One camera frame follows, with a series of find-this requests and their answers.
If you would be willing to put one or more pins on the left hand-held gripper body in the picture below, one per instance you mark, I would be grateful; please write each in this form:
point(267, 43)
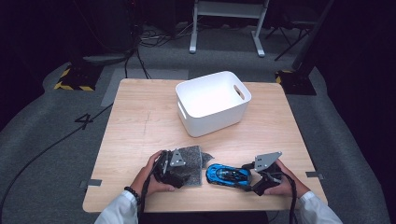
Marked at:
point(169, 174)

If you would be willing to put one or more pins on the dark slanted stand pole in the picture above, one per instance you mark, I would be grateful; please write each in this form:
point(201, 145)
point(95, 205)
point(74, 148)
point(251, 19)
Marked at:
point(311, 40)

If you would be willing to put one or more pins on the black base with hazard tape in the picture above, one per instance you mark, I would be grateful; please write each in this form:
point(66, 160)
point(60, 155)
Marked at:
point(81, 77)
point(295, 82)

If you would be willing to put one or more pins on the grey floor tape strip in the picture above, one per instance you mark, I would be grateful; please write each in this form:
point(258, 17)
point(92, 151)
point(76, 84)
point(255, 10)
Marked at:
point(93, 183)
point(314, 175)

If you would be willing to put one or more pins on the person's left hand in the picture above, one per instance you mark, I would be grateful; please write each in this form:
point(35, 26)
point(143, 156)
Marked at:
point(146, 183)

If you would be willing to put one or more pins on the grey speckled cloth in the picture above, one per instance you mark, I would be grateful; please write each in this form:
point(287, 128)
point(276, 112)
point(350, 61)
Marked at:
point(194, 161)

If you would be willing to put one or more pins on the white metal stand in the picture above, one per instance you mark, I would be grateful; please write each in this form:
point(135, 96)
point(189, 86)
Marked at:
point(229, 9)

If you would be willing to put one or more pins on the white plastic storage bin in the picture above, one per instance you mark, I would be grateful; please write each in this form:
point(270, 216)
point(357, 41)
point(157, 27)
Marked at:
point(208, 96)

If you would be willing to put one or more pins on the person's right hand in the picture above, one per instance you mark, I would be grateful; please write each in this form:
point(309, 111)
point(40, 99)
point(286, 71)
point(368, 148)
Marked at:
point(292, 186)

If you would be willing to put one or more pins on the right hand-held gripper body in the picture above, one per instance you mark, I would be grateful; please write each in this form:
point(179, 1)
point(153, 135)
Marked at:
point(267, 179)

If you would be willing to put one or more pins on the blue toy car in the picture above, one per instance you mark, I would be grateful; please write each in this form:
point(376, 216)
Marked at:
point(227, 175)

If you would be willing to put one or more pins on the black folding stand legs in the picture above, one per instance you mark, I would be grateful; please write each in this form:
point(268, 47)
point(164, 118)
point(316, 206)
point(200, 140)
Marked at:
point(292, 43)

